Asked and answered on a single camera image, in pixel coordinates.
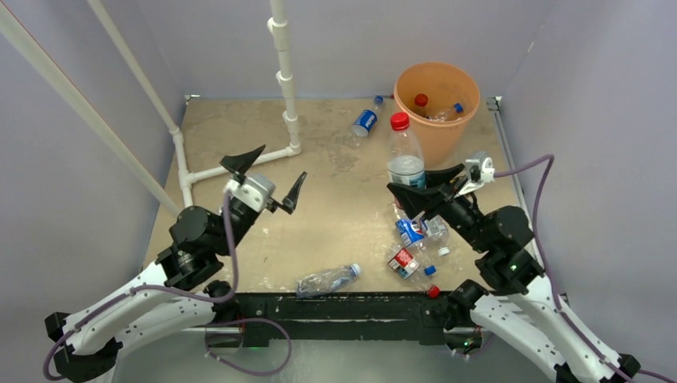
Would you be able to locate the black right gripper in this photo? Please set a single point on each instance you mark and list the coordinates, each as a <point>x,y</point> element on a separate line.
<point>414,199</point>

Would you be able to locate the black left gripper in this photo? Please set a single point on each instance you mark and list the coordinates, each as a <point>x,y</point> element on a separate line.
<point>241,165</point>

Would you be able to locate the red label water bottle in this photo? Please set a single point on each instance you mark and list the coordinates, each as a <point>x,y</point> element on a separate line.
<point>406,161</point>

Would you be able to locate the crushed white cap bottle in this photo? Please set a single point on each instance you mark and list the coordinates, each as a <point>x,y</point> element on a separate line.
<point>436,235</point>

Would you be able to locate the small blue Pepsi bottle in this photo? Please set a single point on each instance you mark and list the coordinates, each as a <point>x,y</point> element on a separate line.
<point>409,231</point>

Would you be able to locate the large Pepsi bottle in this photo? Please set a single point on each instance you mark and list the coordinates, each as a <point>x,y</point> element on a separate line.
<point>451,113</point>

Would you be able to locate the red cap clear bottle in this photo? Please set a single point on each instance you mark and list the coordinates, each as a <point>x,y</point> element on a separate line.
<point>420,105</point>

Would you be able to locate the clear white cap bottle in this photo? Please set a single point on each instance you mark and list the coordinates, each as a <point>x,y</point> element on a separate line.
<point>327,281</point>

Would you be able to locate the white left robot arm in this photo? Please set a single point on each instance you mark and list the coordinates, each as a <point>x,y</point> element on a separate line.
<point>177,291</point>

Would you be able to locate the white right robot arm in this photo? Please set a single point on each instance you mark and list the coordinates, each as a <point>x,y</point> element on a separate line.
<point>521,305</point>

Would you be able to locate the orange plastic bin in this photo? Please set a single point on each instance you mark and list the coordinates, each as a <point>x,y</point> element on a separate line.
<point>445,85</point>

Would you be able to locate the red blue label bottle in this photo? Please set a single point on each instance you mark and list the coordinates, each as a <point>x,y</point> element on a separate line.
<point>414,269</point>

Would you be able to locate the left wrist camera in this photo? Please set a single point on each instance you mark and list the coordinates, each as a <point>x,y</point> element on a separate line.
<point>255,191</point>

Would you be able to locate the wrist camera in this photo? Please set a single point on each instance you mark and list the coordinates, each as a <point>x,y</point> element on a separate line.
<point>478,172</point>
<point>255,191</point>

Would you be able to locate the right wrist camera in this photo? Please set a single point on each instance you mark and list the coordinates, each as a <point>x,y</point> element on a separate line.
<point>478,172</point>

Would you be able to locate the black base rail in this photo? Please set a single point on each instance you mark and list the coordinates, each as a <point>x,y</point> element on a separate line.
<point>353,316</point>

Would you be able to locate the white PVC pipe frame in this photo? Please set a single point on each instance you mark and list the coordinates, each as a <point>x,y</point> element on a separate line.
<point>13,30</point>

